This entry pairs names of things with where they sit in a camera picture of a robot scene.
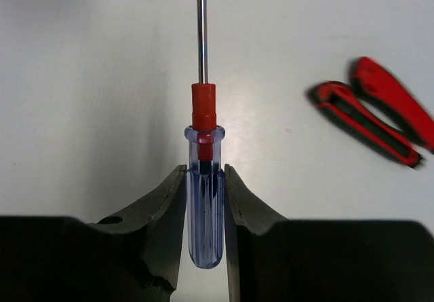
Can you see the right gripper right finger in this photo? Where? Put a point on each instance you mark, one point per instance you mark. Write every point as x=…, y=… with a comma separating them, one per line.
x=255, y=255

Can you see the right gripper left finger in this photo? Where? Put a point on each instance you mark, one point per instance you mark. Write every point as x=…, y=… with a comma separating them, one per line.
x=148, y=234

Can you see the blue handled screwdriver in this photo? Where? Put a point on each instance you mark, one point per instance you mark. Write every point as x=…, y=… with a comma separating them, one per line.
x=205, y=177

